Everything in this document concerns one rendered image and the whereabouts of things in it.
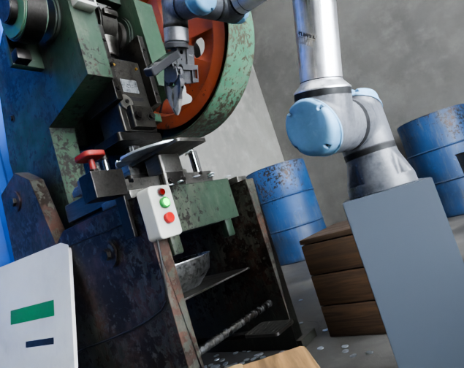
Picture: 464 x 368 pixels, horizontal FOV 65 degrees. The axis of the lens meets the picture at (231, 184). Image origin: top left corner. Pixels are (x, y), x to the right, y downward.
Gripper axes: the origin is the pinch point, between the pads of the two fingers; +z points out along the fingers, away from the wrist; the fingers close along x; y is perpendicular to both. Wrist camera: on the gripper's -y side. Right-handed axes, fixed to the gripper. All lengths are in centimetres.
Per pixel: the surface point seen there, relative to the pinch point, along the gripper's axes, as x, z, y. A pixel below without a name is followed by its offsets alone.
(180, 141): -3.8, 9.2, -1.0
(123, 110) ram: 23.1, -0.5, -6.1
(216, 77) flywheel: 21.3, -12.7, 35.4
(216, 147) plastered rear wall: 185, 41, 170
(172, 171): 5.0, 19.9, 1.1
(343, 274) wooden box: -38, 56, 38
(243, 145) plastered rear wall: 195, 44, 218
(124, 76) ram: 29.6, -12.6, -1.1
